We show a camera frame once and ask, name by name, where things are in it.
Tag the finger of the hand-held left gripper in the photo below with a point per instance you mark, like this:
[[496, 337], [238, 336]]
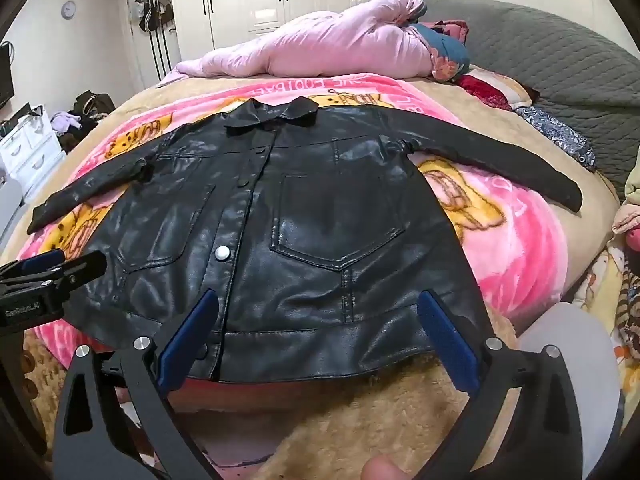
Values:
[[82, 267], [40, 262]]

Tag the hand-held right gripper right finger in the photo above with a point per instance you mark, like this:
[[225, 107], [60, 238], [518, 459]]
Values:
[[450, 345]]

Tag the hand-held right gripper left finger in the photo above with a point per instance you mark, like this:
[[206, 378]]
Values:
[[190, 335]]

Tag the black leather jacket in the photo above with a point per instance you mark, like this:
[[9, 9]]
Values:
[[310, 210]]

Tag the person's right hand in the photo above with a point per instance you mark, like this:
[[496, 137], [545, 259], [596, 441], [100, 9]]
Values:
[[382, 467]]

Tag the white drawer unit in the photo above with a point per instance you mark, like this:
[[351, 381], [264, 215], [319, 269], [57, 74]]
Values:
[[30, 150]]

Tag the pale grey cloth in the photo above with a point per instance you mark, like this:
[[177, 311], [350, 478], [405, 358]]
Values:
[[565, 330]]

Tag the pink cartoon printed blanket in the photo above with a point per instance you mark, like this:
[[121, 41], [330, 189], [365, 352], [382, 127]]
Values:
[[500, 240]]

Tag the purple cloth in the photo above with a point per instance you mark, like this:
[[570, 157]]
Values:
[[67, 121]]

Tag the dark handbag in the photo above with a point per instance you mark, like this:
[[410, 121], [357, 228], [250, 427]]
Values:
[[92, 105]]

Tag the cartoon printed cloth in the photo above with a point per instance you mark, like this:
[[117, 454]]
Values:
[[607, 285]]

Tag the beige plush bed cover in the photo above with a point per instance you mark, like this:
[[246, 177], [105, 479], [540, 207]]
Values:
[[580, 230]]

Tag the black monitor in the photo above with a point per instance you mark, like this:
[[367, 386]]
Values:
[[5, 75]]

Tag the peach plush toy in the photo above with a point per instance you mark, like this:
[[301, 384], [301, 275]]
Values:
[[629, 222]]

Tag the white door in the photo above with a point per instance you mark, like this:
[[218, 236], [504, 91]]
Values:
[[142, 55]]

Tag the dark blue patterned cloth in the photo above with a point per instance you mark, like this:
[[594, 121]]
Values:
[[555, 131]]

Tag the red patterned pillow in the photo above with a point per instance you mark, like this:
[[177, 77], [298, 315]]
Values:
[[487, 91]]

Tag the black hanging bag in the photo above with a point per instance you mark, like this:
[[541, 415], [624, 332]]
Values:
[[150, 12]]

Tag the blue floral quilt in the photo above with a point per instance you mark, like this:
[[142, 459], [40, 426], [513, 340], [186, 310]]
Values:
[[450, 50]]

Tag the grey quilted headboard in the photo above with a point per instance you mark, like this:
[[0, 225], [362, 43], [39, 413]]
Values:
[[550, 50]]

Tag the pink duvet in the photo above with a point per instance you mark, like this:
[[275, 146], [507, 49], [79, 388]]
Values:
[[325, 45]]

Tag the round wall clock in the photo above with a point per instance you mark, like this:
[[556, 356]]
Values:
[[68, 8]]

